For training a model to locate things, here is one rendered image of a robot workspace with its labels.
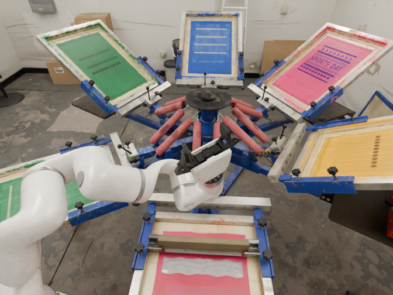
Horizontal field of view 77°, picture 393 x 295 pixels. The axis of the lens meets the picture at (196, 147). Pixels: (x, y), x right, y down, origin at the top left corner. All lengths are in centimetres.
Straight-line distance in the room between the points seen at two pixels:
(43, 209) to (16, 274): 20
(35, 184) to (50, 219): 9
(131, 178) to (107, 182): 6
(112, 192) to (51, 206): 12
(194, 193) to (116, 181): 23
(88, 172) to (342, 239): 246
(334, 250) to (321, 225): 26
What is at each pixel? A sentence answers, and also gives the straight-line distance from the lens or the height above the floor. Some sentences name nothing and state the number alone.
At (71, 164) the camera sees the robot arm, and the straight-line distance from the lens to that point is 64.
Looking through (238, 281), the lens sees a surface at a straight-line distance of 123.
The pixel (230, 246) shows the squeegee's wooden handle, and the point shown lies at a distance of 119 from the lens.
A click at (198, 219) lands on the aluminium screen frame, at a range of 132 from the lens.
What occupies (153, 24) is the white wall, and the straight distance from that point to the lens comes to 496.
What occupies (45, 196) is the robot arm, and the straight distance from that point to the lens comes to 58.
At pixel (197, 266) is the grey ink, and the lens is 123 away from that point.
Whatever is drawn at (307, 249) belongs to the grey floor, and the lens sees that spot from 255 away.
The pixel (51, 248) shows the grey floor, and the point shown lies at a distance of 268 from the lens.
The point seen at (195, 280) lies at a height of 96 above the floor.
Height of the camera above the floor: 208
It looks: 40 degrees down
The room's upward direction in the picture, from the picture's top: straight up
